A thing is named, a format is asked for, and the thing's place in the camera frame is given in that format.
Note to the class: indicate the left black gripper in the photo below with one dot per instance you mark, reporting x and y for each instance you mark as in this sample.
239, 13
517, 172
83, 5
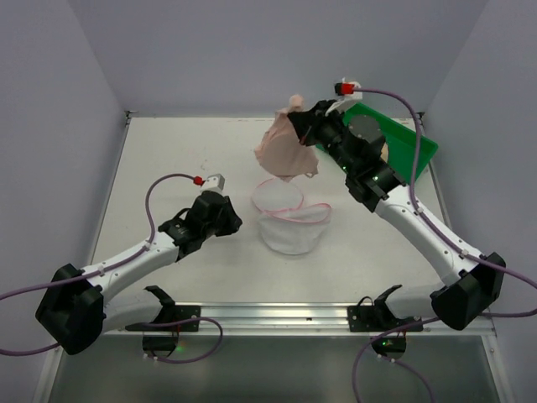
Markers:
224, 208

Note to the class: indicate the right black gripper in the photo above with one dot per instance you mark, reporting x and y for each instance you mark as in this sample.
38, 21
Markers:
307, 124

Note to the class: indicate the pink bra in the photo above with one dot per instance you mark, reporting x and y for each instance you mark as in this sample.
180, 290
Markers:
280, 152

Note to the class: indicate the white mesh laundry bag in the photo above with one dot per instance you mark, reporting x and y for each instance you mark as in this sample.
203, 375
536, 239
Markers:
286, 223

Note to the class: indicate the beige bra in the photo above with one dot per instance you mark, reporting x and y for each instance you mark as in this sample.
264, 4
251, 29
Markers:
384, 152

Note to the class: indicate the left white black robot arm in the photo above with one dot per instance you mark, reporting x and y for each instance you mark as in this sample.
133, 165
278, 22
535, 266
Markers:
82, 304

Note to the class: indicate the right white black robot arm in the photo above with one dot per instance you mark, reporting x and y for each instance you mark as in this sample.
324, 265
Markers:
469, 283

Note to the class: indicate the green plastic tray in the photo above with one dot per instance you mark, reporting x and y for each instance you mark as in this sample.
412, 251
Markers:
400, 139

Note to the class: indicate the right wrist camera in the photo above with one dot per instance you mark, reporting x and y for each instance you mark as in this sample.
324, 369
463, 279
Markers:
347, 95

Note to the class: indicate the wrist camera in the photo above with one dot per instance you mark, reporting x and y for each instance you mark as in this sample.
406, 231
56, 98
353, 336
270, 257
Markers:
214, 183
347, 95

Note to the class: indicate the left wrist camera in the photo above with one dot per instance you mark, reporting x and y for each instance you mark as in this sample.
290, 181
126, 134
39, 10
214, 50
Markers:
214, 183

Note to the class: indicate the aluminium mounting rail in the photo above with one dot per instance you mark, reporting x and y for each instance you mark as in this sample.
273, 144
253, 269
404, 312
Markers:
277, 318

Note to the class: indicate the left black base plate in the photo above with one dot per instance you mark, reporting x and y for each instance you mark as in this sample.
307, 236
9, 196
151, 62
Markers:
168, 315

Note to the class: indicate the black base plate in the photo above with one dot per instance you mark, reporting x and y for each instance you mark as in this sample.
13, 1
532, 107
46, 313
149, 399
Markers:
376, 317
168, 315

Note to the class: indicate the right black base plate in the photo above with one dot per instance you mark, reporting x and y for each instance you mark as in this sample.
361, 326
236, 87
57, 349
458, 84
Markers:
376, 317

